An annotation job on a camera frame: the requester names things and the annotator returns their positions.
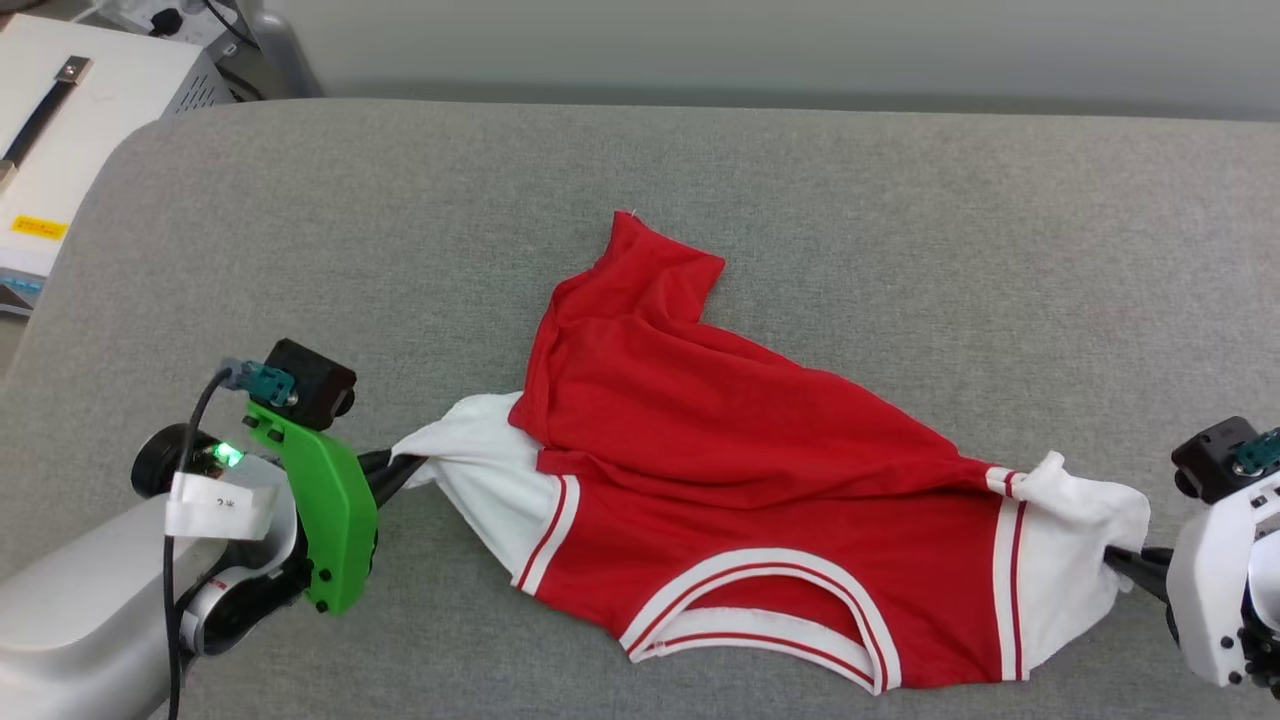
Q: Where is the white metal equipment case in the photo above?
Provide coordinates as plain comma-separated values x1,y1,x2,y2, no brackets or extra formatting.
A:
0,14,237,317

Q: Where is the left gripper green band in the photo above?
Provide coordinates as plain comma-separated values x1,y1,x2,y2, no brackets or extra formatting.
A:
243,399,427,616

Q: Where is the black strap with metal buckle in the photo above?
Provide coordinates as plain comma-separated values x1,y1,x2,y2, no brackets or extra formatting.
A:
0,56,94,186

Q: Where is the teal connector on camera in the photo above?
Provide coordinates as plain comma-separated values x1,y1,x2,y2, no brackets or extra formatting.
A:
222,358,297,407
1235,428,1280,476

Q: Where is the teal connector on right camera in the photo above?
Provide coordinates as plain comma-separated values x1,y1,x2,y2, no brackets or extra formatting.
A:
1235,428,1280,476

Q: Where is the white power strip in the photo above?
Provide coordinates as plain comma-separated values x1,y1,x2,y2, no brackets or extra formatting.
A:
75,0,241,49

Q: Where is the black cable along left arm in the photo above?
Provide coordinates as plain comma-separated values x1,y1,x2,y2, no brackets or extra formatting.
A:
163,368,241,720

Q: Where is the black background cable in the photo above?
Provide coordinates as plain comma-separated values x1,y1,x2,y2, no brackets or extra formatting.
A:
200,0,266,101

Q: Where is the teal connector on left camera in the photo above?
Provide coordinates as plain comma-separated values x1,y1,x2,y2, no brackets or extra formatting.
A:
222,358,297,407

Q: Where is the red and white T-shirt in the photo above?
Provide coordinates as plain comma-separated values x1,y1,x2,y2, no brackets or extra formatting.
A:
390,210,1153,697

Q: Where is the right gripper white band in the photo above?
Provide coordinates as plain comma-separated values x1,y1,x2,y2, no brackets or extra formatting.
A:
1104,478,1280,691

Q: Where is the grey metal post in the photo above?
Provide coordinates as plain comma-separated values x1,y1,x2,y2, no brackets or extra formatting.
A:
235,0,324,99

